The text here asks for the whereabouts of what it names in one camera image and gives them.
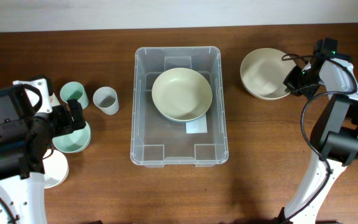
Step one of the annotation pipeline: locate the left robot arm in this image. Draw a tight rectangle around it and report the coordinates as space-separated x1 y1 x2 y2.
0 77 86 223

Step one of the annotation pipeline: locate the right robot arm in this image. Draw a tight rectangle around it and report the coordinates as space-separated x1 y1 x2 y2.
275 38 358 223

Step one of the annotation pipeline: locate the clear plastic storage bin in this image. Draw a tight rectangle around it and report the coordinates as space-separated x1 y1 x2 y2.
130 46 229 167

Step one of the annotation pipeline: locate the beige cup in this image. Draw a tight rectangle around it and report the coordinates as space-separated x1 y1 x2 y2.
49 93 60 108

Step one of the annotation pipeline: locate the white bowl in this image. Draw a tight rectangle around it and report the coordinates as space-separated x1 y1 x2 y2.
43 149 69 189

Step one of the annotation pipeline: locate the beige bowl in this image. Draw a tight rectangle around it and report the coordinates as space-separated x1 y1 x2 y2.
240 48 296 100
152 68 213 113

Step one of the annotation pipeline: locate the mint green cup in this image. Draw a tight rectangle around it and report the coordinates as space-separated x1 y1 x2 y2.
60 82 89 109

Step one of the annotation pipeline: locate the grey cup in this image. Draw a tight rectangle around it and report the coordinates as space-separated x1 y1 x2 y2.
93 86 119 115

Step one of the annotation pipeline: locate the mint green bowl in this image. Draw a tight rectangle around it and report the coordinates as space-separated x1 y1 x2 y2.
52 123 91 153

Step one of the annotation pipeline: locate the white label in bin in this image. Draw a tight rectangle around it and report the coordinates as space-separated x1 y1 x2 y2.
186 114 208 134

